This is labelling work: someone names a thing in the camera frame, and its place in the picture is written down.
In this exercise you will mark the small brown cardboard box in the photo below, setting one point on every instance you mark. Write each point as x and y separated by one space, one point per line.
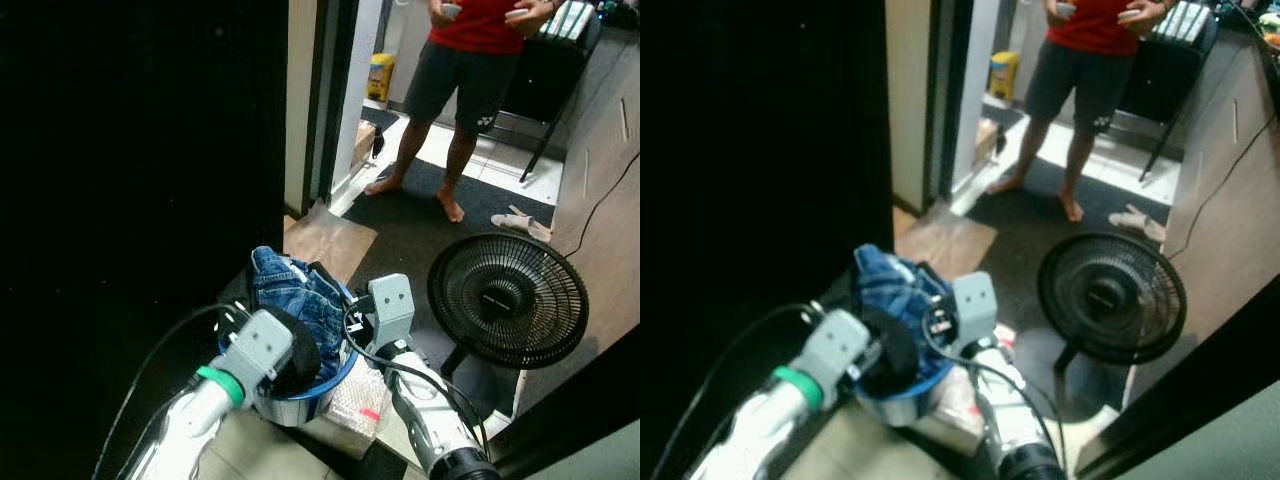
987 140
363 145

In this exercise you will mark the black folding chair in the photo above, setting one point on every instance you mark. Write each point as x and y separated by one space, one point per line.
545 72
1160 75

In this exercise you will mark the dark door frame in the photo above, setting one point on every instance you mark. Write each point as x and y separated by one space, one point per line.
330 100
950 100

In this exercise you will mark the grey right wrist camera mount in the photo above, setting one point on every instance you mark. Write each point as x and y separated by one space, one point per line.
975 300
392 305

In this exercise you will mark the orange item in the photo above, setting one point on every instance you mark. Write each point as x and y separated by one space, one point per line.
1272 41

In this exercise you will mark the beige slipper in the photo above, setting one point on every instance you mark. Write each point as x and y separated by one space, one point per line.
505 223
538 228
1152 228
1122 220

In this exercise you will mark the black floor fan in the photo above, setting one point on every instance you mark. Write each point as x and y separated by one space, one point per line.
1110 298
508 300

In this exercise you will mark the white hand controller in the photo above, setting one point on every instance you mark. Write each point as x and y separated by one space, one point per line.
451 10
1066 10
1131 15
518 14

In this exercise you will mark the flat brown cardboard sheet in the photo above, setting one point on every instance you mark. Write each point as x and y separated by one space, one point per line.
335 245
950 240

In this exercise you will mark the beige cabinet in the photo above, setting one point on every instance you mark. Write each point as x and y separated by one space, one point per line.
610 130
1225 150

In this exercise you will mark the blue denim jeans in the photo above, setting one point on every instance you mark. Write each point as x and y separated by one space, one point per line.
290 290
890 285

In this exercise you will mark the white ribbed item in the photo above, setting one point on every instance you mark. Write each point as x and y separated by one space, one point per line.
570 18
1185 20

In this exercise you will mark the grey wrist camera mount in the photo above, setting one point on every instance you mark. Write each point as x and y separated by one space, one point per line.
255 345
975 300
392 305
835 345

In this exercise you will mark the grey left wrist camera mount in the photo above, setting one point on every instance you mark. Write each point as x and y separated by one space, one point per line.
835 345
255 345

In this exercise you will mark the yellow container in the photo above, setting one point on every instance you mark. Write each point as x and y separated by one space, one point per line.
381 80
1004 78

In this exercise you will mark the blue laundry basket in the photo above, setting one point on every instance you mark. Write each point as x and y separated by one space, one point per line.
300 410
900 410

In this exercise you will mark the black floor mat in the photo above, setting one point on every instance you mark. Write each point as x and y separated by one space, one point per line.
1020 250
410 240

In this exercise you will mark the clear bubble wrap bag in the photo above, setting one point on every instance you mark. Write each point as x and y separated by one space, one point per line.
355 405
960 400

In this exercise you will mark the person in red shirt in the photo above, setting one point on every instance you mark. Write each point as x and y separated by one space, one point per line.
470 30
1090 30

